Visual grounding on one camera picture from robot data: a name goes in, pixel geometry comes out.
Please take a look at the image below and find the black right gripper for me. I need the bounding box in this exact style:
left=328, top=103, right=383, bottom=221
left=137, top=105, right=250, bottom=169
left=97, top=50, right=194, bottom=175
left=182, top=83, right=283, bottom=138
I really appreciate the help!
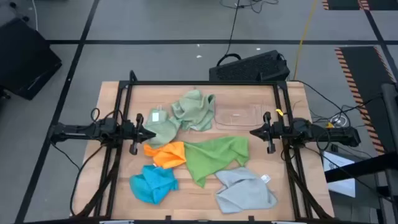
left=249, top=111, right=283, bottom=155

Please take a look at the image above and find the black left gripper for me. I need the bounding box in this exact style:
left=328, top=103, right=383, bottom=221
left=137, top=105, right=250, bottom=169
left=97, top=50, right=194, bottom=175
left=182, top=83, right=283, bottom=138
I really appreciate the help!
left=121, top=113, right=157, bottom=156

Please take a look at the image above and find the orange microfiber towel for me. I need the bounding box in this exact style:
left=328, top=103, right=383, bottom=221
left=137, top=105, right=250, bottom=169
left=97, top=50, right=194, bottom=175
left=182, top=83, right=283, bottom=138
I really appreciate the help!
left=143, top=141, right=187, bottom=170

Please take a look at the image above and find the blue microfiber towel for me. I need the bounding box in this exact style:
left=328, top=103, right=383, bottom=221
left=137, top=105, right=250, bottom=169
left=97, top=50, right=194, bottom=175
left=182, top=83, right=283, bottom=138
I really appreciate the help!
left=129, top=164, right=180, bottom=205

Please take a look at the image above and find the bright green microfiber towel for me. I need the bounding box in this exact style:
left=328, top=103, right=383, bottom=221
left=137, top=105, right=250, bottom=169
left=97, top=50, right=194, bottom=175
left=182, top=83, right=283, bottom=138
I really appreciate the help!
left=183, top=136, right=251, bottom=189

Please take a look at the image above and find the pale green microfiber towel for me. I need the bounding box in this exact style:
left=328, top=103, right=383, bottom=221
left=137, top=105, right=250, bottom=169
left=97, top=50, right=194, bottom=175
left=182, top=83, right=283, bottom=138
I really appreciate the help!
left=170, top=89, right=216, bottom=132
left=143, top=108, right=182, bottom=149

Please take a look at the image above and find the grey waffle microfiber towel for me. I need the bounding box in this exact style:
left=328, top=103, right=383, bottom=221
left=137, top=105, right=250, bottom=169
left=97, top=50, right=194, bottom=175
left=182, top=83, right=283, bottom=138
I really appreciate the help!
left=214, top=167, right=278, bottom=215

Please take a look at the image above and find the clear plastic bin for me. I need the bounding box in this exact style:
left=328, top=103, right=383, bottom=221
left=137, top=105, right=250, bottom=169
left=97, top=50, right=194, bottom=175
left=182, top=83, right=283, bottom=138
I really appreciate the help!
left=214, top=102, right=269, bottom=131

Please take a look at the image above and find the black perforated computer case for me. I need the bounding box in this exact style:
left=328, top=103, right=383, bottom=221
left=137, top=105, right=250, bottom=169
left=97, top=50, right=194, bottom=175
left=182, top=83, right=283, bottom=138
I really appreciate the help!
left=208, top=49, right=291, bottom=83

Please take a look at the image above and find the white printed sheet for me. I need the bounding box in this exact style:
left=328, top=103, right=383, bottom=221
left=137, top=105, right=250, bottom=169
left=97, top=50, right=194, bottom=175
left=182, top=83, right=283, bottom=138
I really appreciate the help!
left=322, top=150, right=357, bottom=198

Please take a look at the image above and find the black metal beam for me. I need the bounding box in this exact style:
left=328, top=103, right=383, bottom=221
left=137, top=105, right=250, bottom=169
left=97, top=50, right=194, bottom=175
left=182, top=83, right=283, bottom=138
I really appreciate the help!
left=325, top=151, right=398, bottom=184

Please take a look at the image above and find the black hazard-striped floor mat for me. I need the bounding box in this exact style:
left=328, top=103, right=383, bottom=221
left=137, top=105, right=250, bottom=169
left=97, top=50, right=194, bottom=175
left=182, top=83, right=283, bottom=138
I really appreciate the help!
left=322, top=0, right=364, bottom=11
left=335, top=45, right=398, bottom=156
left=363, top=0, right=398, bottom=11

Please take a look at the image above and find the black equipment case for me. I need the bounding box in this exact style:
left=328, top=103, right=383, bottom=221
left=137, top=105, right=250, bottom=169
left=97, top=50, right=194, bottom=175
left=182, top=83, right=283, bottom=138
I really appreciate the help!
left=0, top=17, right=63, bottom=101

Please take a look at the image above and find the coiled white cable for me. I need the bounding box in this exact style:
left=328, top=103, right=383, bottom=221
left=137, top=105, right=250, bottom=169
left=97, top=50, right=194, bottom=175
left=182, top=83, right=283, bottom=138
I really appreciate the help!
left=330, top=114, right=349, bottom=128

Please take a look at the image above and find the black aluminium table frame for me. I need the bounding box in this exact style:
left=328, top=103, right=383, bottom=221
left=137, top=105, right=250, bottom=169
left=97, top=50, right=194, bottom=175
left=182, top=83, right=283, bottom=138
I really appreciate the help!
left=70, top=70, right=335, bottom=222

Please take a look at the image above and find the black floor cable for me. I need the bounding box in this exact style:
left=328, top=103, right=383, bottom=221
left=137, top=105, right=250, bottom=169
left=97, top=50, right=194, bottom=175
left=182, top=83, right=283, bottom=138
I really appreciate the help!
left=219, top=0, right=279, bottom=58

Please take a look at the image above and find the yellow power cord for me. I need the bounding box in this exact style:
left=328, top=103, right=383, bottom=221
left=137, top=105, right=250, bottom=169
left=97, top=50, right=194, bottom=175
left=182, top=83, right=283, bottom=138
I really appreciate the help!
left=293, top=0, right=320, bottom=80

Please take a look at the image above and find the grey metal post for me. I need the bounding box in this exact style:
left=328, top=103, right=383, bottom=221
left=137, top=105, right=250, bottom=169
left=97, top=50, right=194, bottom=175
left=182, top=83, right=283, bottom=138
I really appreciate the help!
left=381, top=83, right=398, bottom=153

